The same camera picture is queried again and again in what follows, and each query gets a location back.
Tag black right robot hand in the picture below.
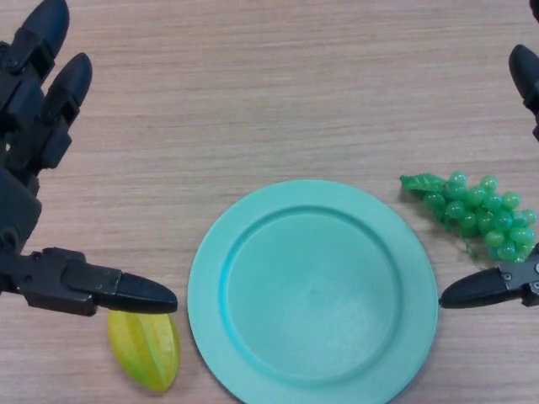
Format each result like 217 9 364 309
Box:
438 0 539 311

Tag yellow green starfruit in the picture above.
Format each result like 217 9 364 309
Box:
107 310 181 395

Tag green grapes bunch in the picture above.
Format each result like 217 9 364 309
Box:
398 169 539 270

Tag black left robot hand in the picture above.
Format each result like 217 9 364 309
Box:
0 0 179 317

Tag teal round plate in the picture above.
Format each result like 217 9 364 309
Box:
187 179 440 404

